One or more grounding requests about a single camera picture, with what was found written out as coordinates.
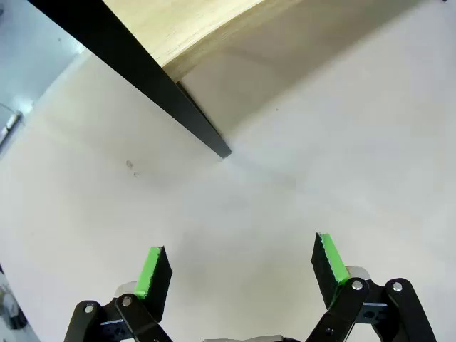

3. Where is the white power strip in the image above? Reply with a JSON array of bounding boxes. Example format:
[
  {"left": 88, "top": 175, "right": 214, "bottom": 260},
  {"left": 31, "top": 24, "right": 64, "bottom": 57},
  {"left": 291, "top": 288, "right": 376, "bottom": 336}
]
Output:
[{"left": 0, "top": 110, "right": 23, "bottom": 144}]

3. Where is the two-tier wooden shelf black frame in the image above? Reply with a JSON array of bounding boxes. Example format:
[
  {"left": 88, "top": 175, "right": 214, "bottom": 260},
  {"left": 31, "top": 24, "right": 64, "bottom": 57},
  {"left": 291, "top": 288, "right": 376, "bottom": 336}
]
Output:
[{"left": 28, "top": 0, "right": 307, "bottom": 161}]

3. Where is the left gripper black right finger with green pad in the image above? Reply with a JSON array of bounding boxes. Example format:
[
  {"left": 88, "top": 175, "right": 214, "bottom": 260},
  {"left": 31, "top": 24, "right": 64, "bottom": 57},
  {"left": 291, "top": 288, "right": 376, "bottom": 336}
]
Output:
[{"left": 305, "top": 232, "right": 437, "bottom": 342}]

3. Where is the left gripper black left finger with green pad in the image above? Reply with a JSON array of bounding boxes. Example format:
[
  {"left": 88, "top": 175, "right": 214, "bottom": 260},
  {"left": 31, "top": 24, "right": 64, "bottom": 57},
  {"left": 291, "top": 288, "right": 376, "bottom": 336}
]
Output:
[{"left": 63, "top": 244, "right": 174, "bottom": 342}]

